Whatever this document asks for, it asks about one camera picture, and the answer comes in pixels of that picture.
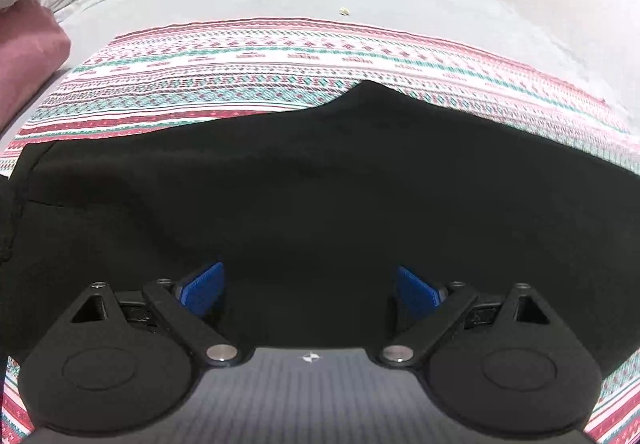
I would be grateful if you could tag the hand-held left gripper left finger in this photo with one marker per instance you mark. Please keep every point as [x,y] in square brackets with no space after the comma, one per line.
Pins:
[202,289]

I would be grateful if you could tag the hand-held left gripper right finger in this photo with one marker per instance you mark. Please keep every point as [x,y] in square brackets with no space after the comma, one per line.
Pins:
[417,289]

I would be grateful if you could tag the black pants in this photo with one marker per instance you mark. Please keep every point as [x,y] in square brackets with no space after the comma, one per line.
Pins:
[325,204]

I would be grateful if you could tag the black folded garment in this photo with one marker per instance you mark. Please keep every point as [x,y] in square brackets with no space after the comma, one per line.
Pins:
[6,224]

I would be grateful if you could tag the striped patterned blanket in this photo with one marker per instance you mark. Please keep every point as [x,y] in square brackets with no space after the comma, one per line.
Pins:
[280,59]

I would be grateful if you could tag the lower pink pillow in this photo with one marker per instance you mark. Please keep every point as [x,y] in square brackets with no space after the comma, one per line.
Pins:
[27,49]

